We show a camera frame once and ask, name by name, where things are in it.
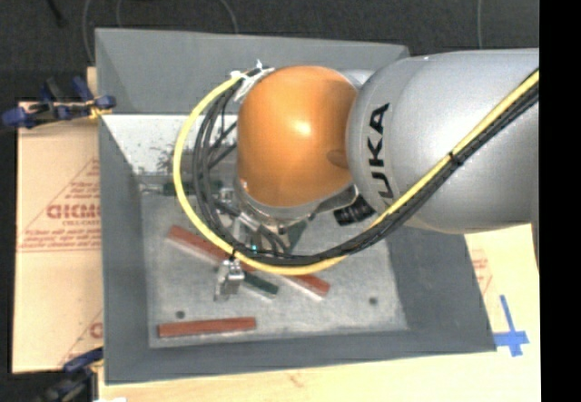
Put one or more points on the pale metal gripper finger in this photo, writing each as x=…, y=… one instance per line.
x=220, y=284
x=235, y=278

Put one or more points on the dark green flat block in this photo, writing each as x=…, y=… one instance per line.
x=261, y=283

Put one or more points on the red-brown flat block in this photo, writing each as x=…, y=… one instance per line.
x=193, y=240
x=206, y=327

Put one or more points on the grey metal bin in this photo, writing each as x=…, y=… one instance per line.
x=318, y=314

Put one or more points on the brown cardboard board, red print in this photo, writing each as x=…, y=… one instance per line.
x=54, y=255

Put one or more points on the black cylinder on white bracket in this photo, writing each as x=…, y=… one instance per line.
x=353, y=212

